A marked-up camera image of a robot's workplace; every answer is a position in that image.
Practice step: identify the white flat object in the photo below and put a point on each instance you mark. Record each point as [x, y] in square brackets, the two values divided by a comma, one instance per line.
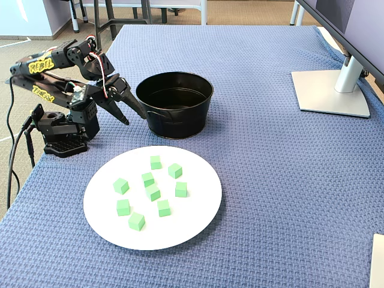
[378, 264]

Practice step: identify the small wrist camera board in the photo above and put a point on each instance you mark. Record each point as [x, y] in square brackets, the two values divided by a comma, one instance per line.
[78, 96]

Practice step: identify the grey desk leg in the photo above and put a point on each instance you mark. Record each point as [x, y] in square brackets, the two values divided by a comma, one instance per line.
[298, 16]

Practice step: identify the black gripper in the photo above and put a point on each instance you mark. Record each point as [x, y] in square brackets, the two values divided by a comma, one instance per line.
[111, 84]

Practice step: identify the white vertical post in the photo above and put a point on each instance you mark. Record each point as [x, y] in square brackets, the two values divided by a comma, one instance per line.
[204, 15]

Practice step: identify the white round plate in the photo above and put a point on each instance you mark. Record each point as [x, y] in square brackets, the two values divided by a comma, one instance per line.
[192, 216]

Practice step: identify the black metal stool frame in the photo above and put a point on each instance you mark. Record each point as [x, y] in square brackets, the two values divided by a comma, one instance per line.
[112, 30]

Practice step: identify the dark chair leg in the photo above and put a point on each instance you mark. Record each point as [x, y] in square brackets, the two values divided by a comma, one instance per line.
[164, 15]

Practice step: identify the blue woven table cloth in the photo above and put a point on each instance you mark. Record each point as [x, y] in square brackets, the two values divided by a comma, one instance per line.
[270, 180]

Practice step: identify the white table leg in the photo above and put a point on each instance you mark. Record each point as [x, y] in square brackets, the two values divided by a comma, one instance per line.
[75, 21]
[85, 15]

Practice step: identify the silver monitor with stand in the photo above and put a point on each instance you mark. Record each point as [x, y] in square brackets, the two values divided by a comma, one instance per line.
[330, 93]

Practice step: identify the small green cube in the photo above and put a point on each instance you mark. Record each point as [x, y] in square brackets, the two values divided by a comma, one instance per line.
[148, 179]
[121, 185]
[153, 192]
[181, 189]
[123, 207]
[175, 170]
[155, 162]
[164, 208]
[136, 221]

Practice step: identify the black metal bucket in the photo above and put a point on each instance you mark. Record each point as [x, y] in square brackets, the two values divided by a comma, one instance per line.
[180, 123]

